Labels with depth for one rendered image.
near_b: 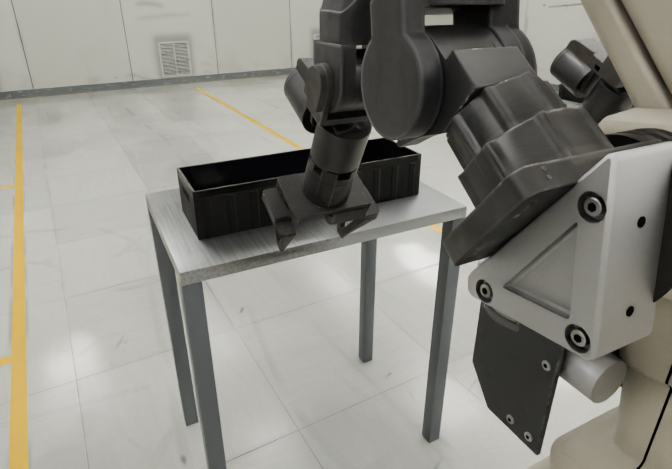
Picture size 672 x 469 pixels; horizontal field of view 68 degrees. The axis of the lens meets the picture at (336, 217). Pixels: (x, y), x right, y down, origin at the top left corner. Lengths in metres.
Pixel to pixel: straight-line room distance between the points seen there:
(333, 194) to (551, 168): 0.33
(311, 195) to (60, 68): 7.05
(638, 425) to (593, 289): 0.28
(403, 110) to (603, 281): 0.16
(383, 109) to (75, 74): 7.25
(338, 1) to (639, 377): 0.42
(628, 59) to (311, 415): 1.55
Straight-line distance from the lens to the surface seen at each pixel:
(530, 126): 0.30
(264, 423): 1.78
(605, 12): 0.44
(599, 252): 0.28
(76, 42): 7.52
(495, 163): 0.30
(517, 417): 0.57
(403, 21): 0.34
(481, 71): 0.33
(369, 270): 1.74
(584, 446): 0.58
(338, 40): 0.47
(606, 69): 0.79
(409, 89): 0.34
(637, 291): 0.31
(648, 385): 0.53
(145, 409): 1.92
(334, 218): 0.59
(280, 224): 0.59
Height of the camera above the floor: 1.30
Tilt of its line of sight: 25 degrees down
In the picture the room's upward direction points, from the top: straight up
